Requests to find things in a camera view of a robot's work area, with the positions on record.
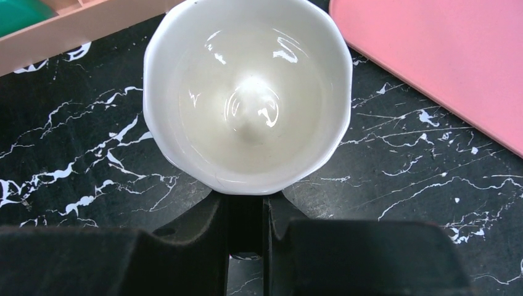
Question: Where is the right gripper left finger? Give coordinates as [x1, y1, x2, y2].
[1, 192, 228, 295]

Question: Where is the black mug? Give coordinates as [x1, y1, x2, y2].
[142, 0, 354, 260]

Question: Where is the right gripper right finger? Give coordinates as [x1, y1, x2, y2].
[263, 193, 472, 295]

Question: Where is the pink serving tray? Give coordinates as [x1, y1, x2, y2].
[329, 1, 522, 155]

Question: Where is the orange desk organiser box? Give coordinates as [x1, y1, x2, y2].
[1, 0, 180, 75]

